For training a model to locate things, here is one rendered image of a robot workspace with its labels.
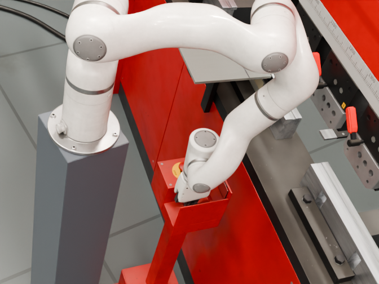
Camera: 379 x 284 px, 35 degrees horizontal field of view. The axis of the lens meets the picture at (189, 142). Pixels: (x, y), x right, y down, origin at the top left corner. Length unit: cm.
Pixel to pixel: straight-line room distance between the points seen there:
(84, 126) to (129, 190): 127
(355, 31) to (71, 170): 79
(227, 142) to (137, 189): 130
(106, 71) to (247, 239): 78
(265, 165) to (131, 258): 93
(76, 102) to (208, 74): 53
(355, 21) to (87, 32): 66
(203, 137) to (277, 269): 46
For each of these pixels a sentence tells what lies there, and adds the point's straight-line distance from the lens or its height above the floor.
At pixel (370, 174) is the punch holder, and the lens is 155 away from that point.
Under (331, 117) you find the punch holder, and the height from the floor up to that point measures 117.
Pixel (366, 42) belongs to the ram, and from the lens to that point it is 153.
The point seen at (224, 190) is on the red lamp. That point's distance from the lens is 182.
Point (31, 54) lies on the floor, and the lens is 334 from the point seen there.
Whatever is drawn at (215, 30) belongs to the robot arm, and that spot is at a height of 144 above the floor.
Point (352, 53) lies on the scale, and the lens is 157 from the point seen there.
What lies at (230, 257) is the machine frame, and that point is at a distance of 209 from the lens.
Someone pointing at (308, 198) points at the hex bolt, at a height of 92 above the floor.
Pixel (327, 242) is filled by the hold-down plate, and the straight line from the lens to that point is 172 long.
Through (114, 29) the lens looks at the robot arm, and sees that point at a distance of 129.
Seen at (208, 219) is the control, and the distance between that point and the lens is 187.
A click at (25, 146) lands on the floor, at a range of 290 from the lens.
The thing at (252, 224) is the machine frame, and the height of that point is 73.
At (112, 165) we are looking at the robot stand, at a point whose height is 92.
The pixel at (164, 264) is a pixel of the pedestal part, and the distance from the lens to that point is 220.
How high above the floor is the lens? 221
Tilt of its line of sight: 47 degrees down
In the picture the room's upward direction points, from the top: 18 degrees clockwise
